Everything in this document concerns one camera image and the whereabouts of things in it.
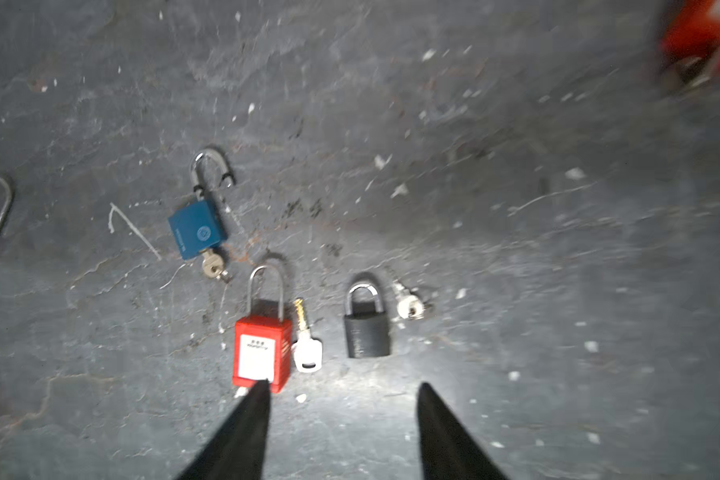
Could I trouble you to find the blue padlock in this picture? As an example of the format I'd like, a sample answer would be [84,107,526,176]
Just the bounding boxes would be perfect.
[168,146,235,282]

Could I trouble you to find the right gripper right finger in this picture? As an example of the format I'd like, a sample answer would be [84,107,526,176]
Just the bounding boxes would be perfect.
[416,382,508,480]

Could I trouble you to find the silver key with ring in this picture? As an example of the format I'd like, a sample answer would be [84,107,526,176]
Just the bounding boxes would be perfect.
[391,276,437,321]

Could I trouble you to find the red padlock long shackle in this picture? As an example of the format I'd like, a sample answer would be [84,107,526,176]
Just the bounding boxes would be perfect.
[232,263,293,394]

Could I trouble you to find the black padlock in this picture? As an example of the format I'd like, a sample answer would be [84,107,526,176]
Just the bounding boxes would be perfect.
[343,281,392,359]

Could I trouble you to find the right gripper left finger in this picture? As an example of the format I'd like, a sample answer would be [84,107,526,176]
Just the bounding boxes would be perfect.
[177,380,271,479]

